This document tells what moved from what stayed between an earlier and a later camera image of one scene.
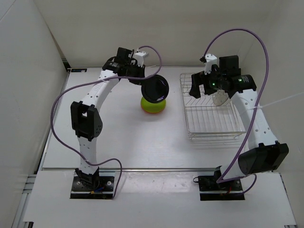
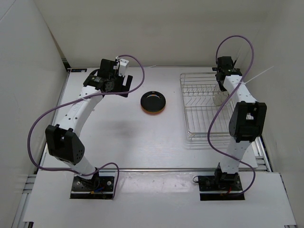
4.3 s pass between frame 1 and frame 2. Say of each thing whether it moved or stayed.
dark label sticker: stayed
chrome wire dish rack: stayed
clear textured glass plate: stayed
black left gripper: moved
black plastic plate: moved
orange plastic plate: stayed
